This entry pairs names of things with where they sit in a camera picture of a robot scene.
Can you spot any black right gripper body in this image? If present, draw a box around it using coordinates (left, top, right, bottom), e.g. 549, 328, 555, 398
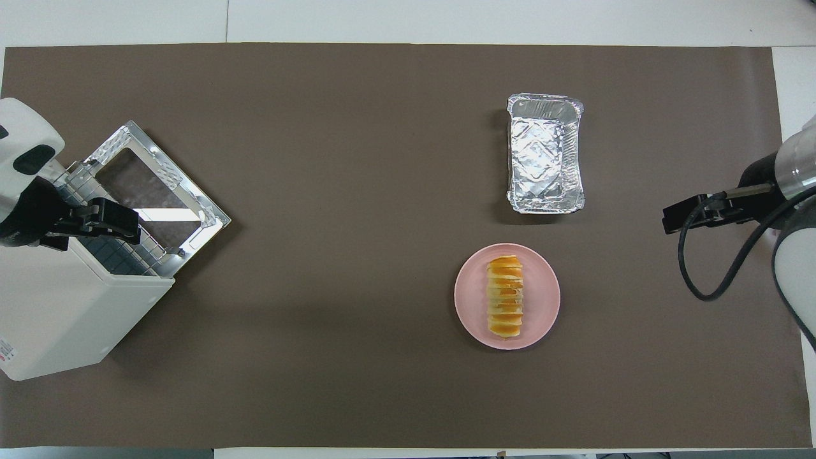
685, 150, 786, 229

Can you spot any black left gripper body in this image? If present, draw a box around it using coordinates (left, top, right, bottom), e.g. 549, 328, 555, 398
0, 177, 96, 248

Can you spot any aluminium foil tray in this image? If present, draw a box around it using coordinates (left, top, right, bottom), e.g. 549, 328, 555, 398
507, 93, 586, 215

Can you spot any sliced golden bread loaf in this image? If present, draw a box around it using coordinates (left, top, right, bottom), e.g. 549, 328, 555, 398
486, 255, 525, 337

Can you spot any cream toaster oven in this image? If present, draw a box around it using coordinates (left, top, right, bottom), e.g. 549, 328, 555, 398
0, 159, 176, 382

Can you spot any glass oven door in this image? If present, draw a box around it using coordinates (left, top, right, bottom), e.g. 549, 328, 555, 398
83, 120, 231, 278

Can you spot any pink round plate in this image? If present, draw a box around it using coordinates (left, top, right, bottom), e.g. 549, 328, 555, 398
454, 243, 562, 351

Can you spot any brown table mat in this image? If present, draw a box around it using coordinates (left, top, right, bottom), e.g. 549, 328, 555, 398
0, 43, 812, 449

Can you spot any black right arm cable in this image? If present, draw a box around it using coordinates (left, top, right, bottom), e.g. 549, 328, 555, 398
677, 184, 816, 302

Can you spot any wire oven rack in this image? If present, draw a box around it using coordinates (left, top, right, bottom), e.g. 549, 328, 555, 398
54, 163, 160, 276

